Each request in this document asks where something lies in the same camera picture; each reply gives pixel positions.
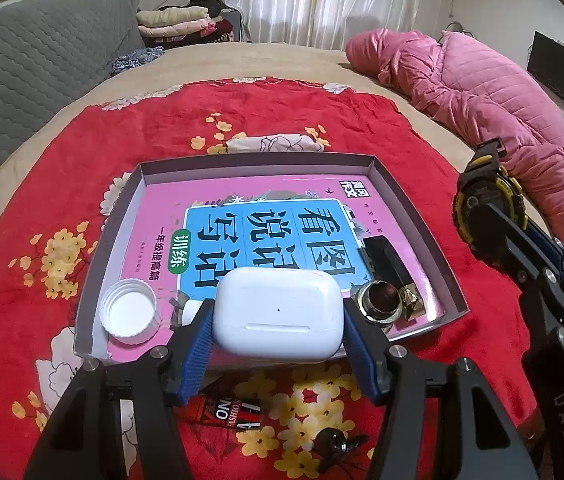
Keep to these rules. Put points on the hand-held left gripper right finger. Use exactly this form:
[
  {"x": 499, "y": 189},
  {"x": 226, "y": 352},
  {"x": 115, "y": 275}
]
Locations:
[{"x": 362, "y": 355}]

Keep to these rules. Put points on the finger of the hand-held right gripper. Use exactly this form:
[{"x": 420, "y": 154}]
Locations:
[
  {"x": 542, "y": 237},
  {"x": 527, "y": 255}
]

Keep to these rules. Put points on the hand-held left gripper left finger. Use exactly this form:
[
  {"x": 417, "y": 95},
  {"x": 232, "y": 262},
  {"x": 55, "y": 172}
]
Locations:
[{"x": 197, "y": 350}]

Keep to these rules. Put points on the small white bottle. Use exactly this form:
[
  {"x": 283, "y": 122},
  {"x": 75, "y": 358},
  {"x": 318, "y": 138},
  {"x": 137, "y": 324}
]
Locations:
[{"x": 192, "y": 310}]

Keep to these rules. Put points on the black and yellow wristwatch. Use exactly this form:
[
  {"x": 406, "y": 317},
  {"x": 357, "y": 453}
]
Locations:
[{"x": 472, "y": 210}]

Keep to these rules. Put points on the white bottle cap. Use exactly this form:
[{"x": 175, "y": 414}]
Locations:
[{"x": 127, "y": 312}]

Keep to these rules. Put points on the white earbuds case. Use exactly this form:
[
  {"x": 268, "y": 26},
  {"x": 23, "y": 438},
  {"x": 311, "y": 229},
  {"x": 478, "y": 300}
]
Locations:
[{"x": 277, "y": 310}]

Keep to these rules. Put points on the grey cardboard box tray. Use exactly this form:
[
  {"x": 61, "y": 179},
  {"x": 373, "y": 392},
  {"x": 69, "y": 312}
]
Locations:
[{"x": 112, "y": 250}]

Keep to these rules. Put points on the red lighter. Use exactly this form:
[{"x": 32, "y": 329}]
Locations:
[{"x": 222, "y": 410}]

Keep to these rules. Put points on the black hair clip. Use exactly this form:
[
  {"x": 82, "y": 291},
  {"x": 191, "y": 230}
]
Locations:
[{"x": 334, "y": 442}]

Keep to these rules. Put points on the black and gold lipstick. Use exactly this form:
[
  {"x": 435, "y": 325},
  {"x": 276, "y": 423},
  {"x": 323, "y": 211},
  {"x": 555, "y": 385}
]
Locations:
[{"x": 384, "y": 260}]

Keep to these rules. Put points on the pink and blue book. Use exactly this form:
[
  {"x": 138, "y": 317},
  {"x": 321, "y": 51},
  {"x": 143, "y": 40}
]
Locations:
[{"x": 162, "y": 210}]

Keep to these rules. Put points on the pink quilted jacket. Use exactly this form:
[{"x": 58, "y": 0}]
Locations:
[{"x": 477, "y": 95}]

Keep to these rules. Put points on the red floral blanket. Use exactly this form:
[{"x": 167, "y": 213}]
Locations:
[{"x": 62, "y": 160}]

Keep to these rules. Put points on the blue floral cloth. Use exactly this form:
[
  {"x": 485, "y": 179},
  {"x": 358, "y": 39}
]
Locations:
[{"x": 137, "y": 59}]

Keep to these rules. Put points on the dark red folded blanket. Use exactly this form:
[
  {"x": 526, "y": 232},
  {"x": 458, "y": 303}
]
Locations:
[{"x": 217, "y": 35}]

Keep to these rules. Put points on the white curtain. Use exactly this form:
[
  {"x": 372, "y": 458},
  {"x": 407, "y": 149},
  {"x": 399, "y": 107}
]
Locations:
[{"x": 332, "y": 0}]

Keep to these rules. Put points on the pink folded cloth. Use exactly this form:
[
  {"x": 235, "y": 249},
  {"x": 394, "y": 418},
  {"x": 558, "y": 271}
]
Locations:
[{"x": 182, "y": 30}]

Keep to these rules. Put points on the cream folded blanket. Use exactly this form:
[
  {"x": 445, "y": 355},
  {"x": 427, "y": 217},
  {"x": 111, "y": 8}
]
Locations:
[{"x": 172, "y": 16}]

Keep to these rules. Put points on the black garment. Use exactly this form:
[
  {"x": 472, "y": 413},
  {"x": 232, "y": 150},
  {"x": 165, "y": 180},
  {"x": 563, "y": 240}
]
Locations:
[{"x": 207, "y": 2}]

